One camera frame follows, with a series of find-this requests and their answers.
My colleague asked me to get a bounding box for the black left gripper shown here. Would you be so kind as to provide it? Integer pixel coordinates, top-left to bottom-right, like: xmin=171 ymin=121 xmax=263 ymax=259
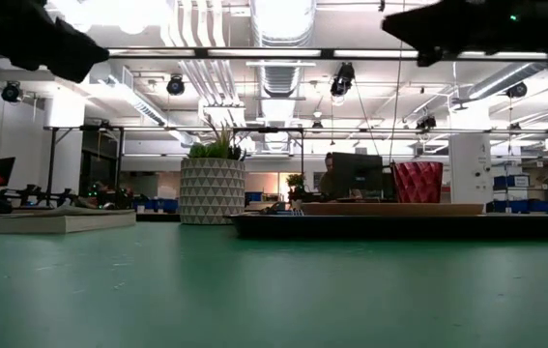
xmin=0 ymin=0 xmax=111 ymax=85

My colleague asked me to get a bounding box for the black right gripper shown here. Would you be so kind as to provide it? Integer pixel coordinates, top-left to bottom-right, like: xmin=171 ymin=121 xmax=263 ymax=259
xmin=381 ymin=0 xmax=548 ymax=69

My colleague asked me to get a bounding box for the red faceted cup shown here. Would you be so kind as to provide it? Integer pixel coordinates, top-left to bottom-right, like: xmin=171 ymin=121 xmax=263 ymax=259
xmin=390 ymin=160 xmax=446 ymax=205

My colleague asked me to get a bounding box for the tan wooden bowl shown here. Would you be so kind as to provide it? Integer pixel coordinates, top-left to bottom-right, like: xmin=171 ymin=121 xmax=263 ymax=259
xmin=300 ymin=202 xmax=485 ymax=218

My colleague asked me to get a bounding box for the black tray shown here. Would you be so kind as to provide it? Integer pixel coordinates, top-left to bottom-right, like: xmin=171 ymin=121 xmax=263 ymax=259
xmin=228 ymin=212 xmax=548 ymax=240

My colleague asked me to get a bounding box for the small black monitor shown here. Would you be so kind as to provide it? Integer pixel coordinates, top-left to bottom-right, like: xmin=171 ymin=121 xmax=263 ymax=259
xmin=0 ymin=156 xmax=16 ymax=188

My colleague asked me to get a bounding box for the white column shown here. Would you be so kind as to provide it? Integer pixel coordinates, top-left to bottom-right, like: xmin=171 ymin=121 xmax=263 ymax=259
xmin=448 ymin=132 xmax=494 ymax=205

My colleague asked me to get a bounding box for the black computer monitor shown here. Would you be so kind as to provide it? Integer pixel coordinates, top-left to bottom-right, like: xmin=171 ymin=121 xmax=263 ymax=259
xmin=331 ymin=152 xmax=384 ymax=199

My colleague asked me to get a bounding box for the green plant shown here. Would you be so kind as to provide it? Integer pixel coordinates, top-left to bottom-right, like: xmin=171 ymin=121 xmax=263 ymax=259
xmin=187 ymin=115 xmax=247 ymax=162

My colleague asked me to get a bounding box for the tan flat board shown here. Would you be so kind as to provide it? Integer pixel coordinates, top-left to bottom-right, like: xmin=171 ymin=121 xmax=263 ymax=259
xmin=0 ymin=206 xmax=137 ymax=236

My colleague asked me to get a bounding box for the blue storage bin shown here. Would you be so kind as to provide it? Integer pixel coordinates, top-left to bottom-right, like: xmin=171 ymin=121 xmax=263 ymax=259
xmin=493 ymin=174 xmax=532 ymax=190
xmin=142 ymin=197 xmax=181 ymax=215
xmin=485 ymin=199 xmax=548 ymax=215

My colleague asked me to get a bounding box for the person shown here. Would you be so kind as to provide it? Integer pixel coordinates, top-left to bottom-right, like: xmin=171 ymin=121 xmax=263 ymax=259
xmin=319 ymin=151 xmax=336 ymax=198

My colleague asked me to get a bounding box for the white triangle-patterned planter pot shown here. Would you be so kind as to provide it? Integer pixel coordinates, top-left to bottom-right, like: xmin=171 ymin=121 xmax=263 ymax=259
xmin=179 ymin=158 xmax=246 ymax=226

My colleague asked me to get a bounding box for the small potted plant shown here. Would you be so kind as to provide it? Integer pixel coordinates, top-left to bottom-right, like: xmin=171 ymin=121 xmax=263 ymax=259
xmin=286 ymin=172 xmax=306 ymax=194

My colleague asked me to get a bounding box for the black ceiling camera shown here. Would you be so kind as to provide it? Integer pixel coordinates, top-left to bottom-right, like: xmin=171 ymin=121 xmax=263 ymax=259
xmin=415 ymin=114 xmax=438 ymax=132
xmin=329 ymin=62 xmax=357 ymax=99
xmin=505 ymin=81 xmax=529 ymax=100
xmin=165 ymin=73 xmax=187 ymax=98
xmin=0 ymin=80 xmax=23 ymax=104

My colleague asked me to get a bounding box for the black metal frame stand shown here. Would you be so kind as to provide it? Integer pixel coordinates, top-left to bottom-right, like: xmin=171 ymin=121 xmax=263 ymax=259
xmin=43 ymin=124 xmax=126 ymax=200

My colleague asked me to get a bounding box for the black overhead frame bar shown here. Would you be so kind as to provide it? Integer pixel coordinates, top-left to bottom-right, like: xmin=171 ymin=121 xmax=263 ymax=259
xmin=105 ymin=46 xmax=548 ymax=63

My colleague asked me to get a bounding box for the silver ventilation duct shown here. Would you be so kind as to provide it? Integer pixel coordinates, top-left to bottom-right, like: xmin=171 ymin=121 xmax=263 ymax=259
xmin=248 ymin=0 xmax=318 ymax=100

